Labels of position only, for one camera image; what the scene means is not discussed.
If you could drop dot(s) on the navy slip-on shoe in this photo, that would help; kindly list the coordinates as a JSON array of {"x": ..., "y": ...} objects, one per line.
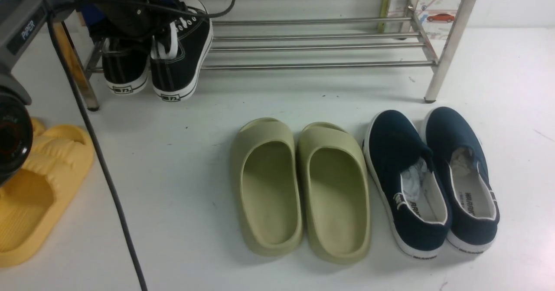
[
  {"x": 462, "y": 169},
  {"x": 403, "y": 170}
]

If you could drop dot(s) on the yellow slide slipper right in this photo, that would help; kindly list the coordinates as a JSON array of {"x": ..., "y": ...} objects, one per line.
[{"x": 36, "y": 197}]

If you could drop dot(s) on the map poster with red car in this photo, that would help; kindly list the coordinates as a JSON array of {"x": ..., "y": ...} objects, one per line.
[{"x": 436, "y": 16}]

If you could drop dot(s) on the olive green slide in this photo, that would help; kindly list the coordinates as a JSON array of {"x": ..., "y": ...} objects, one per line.
[
  {"x": 264, "y": 181},
  {"x": 335, "y": 185}
]

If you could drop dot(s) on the yellow slide slipper left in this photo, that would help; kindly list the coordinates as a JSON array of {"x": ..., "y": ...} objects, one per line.
[{"x": 38, "y": 127}]

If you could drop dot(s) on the navy slip-on shoe left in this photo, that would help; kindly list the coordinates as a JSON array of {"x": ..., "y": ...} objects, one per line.
[{"x": 403, "y": 170}]

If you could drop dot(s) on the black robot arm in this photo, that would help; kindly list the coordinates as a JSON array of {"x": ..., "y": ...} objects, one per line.
[{"x": 21, "y": 20}]

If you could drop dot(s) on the olive green slide right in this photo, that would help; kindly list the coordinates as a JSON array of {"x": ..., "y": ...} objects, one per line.
[{"x": 335, "y": 185}]

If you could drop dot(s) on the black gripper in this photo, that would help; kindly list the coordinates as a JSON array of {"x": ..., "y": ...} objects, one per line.
[{"x": 126, "y": 19}]

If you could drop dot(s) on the yellow slide slipper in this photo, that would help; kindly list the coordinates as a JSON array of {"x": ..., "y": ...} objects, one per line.
[
  {"x": 36, "y": 197},
  {"x": 38, "y": 127}
]

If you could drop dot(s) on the stainless steel shoe rack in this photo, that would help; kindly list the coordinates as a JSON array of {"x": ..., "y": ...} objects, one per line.
[{"x": 412, "y": 27}]

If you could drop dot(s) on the black canvas sneaker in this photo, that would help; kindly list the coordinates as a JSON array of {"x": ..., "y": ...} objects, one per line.
[
  {"x": 178, "y": 52},
  {"x": 125, "y": 64}
]

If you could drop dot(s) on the olive green slide left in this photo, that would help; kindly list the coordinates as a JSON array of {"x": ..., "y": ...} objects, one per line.
[{"x": 264, "y": 181}]

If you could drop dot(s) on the navy slip-on shoe right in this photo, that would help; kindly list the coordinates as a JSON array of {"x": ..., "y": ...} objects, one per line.
[{"x": 462, "y": 169}]

